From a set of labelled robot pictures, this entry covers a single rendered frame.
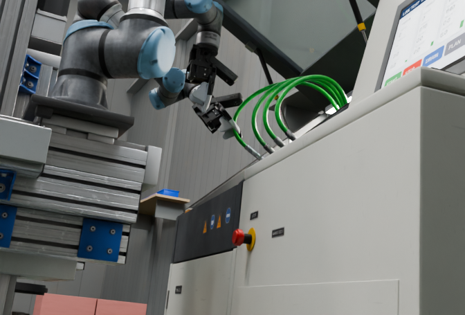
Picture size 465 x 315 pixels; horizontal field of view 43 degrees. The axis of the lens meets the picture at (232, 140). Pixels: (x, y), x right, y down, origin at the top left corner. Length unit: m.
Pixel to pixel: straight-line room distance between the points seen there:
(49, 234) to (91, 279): 10.02
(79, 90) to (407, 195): 0.82
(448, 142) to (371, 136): 0.13
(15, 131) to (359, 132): 0.64
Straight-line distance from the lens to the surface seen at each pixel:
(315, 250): 0.99
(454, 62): 1.21
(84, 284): 11.32
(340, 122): 0.98
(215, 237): 1.56
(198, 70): 1.81
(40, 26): 1.69
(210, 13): 1.84
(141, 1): 1.41
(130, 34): 1.36
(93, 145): 1.33
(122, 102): 12.00
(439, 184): 0.78
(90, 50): 1.39
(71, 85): 1.37
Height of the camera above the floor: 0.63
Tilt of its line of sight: 17 degrees up
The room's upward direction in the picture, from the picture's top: 6 degrees clockwise
